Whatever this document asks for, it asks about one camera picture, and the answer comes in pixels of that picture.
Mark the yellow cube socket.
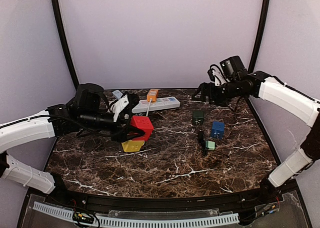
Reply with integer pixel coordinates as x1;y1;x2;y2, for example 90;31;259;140
121;140;145;152

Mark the red cube socket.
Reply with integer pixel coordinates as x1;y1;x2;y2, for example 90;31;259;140
130;116;154;141

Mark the dark green cube socket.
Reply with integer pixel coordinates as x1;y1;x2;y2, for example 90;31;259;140
191;110;205;125

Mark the blue cube socket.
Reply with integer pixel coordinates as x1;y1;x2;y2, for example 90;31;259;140
210;121;225;139

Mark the light green plug adapter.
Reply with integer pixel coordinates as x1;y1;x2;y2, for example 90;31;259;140
205;140;216;150

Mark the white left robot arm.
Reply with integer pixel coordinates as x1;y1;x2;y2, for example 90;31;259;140
0;105;145;194

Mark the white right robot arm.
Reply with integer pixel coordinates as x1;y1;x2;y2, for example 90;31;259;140
191;71;320;188

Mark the orange plug adapter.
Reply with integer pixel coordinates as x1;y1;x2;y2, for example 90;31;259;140
146;89;159;102

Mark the long white power strip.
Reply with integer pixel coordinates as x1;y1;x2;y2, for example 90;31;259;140
132;97;181;114

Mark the small blue-white power strip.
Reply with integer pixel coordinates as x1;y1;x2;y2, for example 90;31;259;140
112;90;123;100

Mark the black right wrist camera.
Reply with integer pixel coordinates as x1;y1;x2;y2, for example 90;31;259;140
219;56;248;81

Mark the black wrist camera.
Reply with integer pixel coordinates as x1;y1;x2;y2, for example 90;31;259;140
219;56;248;81
74;83;104;112

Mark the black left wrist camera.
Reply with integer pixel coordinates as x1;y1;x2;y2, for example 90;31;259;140
74;83;104;112

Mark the black front rail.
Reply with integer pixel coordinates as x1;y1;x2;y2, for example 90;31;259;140
46;186;275;213

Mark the white slotted cable duct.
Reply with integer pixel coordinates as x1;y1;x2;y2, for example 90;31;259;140
32;201;239;227

